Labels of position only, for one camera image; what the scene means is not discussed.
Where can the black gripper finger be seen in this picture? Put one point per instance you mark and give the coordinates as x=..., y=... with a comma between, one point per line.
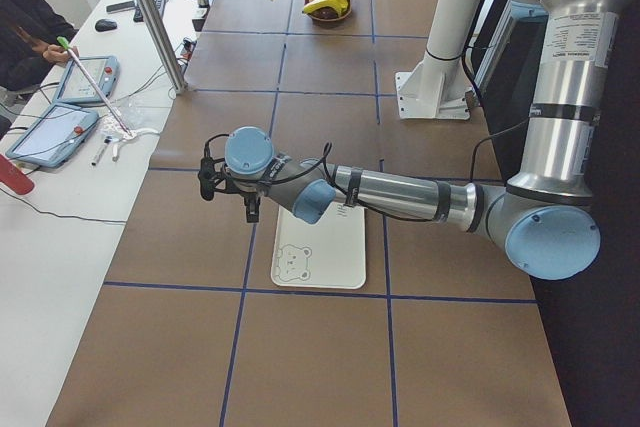
x=252, y=208

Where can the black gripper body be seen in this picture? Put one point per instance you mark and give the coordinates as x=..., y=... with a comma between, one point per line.
x=249, y=193

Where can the yellow banana basket left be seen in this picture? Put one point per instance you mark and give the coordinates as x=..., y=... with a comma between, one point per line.
x=338, y=6

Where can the brown wicker basket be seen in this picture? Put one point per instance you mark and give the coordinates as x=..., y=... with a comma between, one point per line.
x=343, y=16

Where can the dark purple plum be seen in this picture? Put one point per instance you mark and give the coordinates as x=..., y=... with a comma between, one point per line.
x=326, y=14

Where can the white bear print tray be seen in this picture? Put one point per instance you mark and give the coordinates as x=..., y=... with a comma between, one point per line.
x=328, y=254

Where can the black marker pen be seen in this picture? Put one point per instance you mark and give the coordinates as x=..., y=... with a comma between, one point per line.
x=101, y=150

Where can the black smartphone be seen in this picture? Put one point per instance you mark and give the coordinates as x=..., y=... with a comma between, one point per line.
x=120, y=7

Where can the blue teach pendant near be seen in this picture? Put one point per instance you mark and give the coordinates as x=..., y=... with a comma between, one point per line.
x=55, y=136

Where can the black computer mouse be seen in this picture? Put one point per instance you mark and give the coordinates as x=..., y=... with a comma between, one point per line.
x=105, y=25

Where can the white pink long stick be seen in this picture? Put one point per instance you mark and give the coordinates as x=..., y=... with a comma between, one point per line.
x=113, y=110

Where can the person in dark clothes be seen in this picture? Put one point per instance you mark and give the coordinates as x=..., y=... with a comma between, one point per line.
x=30, y=30

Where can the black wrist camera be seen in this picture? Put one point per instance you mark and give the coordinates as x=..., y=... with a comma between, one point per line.
x=207, y=177

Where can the aluminium frame post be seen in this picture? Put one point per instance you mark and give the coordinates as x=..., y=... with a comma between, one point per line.
x=166, y=53

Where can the white pedestal column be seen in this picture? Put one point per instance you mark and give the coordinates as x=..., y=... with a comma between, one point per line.
x=457, y=2

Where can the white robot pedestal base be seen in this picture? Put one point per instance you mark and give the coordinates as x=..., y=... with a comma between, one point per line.
x=420, y=98

